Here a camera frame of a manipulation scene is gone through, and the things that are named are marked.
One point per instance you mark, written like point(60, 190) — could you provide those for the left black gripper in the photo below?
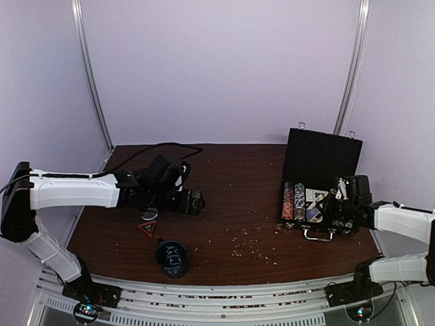
point(194, 208)

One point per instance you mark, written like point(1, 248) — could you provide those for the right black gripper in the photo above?
point(326, 208)

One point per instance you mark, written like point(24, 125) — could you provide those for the clear acrylic dealer button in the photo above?
point(149, 215)

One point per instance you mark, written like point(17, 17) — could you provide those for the black poker chip case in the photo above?
point(317, 160)

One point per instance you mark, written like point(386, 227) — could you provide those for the white card deck box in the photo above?
point(313, 195)

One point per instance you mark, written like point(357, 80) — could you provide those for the triangular all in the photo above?
point(148, 227)

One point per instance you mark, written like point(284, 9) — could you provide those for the orange black chip stack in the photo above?
point(287, 211)

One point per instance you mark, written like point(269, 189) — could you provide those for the yellow blue card deck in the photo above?
point(313, 215)

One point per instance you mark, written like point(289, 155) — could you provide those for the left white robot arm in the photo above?
point(30, 190)

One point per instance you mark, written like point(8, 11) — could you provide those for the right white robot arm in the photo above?
point(412, 223)

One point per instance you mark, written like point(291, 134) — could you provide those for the green blue chip stack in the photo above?
point(299, 202)

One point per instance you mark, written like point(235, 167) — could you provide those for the dark blue printed cup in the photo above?
point(172, 257)

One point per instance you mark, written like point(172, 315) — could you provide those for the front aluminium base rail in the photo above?
point(296, 303)

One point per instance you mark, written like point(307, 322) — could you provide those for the left aluminium frame post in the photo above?
point(76, 6)

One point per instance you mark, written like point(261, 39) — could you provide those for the aluminium frame post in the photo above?
point(76, 6)
point(357, 56)

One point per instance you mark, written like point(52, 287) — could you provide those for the right aluminium frame post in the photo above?
point(357, 56)

